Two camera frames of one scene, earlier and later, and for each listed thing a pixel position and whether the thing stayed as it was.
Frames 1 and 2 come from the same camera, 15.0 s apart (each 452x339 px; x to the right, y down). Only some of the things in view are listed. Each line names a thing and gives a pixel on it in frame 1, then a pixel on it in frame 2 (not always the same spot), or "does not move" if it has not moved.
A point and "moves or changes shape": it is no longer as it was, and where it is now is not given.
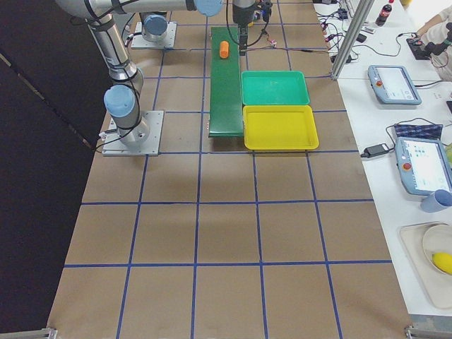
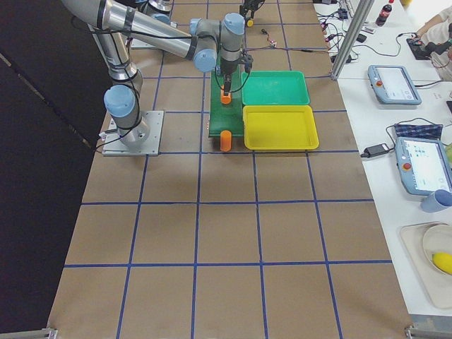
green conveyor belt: x=225 y=111 does not move
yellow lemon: x=443 y=260 does not move
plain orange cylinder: x=224 y=49 moves or changes shape
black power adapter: x=374 y=150 does not move
